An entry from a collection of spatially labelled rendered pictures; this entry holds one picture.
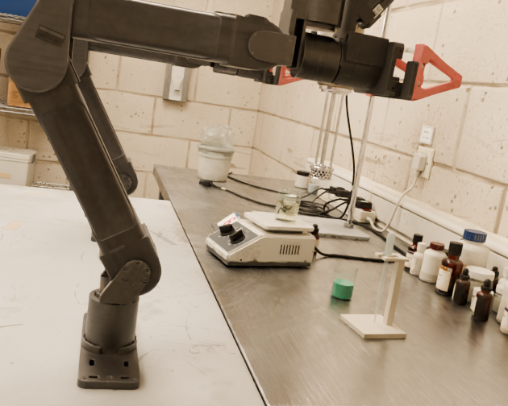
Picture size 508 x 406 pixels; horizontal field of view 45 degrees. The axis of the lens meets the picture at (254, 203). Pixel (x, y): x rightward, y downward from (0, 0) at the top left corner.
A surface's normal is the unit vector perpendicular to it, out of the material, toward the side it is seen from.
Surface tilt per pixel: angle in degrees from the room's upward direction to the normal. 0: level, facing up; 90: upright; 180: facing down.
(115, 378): 0
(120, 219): 79
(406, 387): 0
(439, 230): 90
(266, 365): 0
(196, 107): 90
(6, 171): 93
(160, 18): 87
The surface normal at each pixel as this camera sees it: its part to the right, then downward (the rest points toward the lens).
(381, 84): -0.96, -0.11
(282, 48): 0.23, 0.21
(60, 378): 0.15, -0.97
